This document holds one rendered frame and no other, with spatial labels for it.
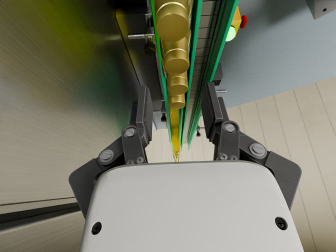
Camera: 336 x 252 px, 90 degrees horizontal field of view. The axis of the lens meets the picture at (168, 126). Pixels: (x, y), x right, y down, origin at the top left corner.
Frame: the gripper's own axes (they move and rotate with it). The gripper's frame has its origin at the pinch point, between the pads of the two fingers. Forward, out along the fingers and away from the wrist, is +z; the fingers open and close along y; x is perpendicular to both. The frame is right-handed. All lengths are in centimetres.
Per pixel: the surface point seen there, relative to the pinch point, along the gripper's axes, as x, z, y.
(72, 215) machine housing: -10.2, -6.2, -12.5
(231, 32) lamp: -17, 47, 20
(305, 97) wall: -144, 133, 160
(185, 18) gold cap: 3.6, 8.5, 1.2
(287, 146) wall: -176, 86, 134
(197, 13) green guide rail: -4.8, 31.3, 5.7
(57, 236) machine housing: -8.6, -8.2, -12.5
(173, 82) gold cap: -6.8, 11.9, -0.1
